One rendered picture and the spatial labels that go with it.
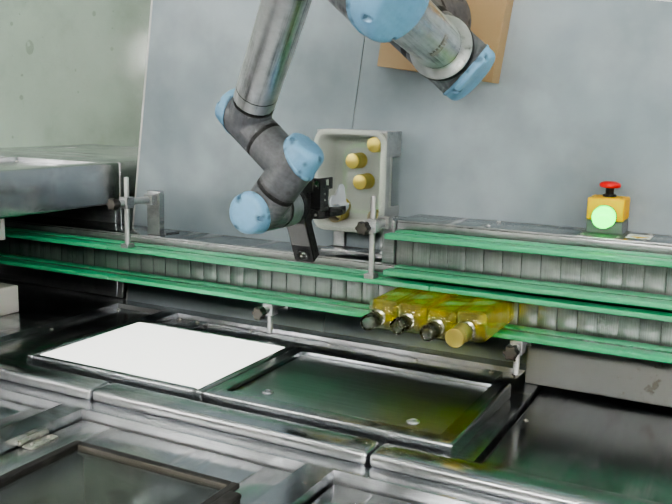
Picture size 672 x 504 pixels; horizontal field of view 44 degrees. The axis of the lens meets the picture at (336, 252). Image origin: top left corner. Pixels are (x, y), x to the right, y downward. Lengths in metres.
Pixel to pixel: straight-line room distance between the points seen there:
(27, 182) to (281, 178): 0.82
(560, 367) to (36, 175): 1.27
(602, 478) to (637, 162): 0.66
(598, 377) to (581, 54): 0.63
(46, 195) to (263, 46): 0.92
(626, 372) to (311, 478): 0.69
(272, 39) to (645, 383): 0.93
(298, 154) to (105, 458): 0.58
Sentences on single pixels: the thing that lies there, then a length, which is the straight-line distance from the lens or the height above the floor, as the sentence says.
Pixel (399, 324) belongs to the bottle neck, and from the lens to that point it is 1.53.
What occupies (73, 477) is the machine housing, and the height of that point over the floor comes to 1.61.
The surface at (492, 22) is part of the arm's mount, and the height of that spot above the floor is 0.80.
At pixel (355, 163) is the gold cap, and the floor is 0.81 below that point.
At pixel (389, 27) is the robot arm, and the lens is 1.20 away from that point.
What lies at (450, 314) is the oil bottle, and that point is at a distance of 1.52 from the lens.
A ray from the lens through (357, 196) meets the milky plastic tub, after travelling 1.91.
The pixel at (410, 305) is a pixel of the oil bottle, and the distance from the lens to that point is 1.55.
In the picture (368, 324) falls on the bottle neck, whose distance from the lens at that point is 1.54.
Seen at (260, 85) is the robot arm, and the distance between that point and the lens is 1.42.
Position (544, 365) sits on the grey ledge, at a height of 0.88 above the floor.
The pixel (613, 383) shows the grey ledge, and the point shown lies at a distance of 1.69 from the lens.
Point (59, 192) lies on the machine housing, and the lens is 2.16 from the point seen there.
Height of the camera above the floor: 2.48
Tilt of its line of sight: 61 degrees down
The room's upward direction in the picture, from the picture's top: 107 degrees counter-clockwise
